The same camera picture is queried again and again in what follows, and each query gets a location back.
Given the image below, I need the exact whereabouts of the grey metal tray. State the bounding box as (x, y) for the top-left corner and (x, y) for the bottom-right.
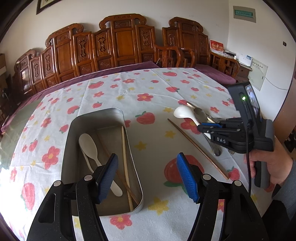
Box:
(61, 108), (144, 216)

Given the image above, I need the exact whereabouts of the wooden side table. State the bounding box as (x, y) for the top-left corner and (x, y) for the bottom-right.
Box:
(235, 64), (252, 82)

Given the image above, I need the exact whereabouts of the green wall sign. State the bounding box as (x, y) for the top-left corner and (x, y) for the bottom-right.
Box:
(233, 6), (256, 23)

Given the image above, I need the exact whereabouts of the white wall panel box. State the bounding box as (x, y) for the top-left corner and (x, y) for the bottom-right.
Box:
(248, 58), (268, 91)

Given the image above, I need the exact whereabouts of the purple armchair cushion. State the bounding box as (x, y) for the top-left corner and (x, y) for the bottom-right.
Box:
(195, 64), (236, 86)

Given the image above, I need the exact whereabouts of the grey sleeve forearm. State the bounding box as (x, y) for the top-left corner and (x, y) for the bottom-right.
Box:
(272, 160), (296, 220)

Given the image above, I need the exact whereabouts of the metal spoon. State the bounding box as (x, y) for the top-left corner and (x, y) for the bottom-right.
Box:
(198, 121), (221, 156)

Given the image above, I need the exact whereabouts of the person's right hand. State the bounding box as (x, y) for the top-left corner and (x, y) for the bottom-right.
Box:
(248, 137), (293, 186)

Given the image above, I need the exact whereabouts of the brown wooden chopstick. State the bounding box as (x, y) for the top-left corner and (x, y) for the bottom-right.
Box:
(167, 118), (229, 180)
(96, 131), (139, 205)

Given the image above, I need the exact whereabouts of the white plastic spoon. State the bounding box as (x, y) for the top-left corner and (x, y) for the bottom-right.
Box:
(78, 133), (123, 197)
(173, 105), (201, 135)

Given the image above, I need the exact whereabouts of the carved wooden sofa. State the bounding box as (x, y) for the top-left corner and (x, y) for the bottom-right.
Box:
(12, 14), (184, 98)

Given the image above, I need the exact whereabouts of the carved wooden armchair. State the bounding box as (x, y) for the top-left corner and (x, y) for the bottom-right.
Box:
(162, 17), (240, 78)

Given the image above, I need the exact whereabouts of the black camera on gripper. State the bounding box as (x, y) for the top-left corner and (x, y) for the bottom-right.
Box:
(227, 82), (262, 135)

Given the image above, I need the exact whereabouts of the red card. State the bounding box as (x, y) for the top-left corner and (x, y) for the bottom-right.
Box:
(209, 39), (224, 54)

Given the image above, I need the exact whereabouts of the strawberry flower tablecloth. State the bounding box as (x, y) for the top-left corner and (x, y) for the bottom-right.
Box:
(0, 67), (276, 241)

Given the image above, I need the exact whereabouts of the white telephone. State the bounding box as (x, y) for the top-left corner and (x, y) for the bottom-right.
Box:
(238, 54), (252, 67)

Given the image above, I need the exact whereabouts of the framed wall painting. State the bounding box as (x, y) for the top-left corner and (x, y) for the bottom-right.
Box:
(36, 0), (61, 14)

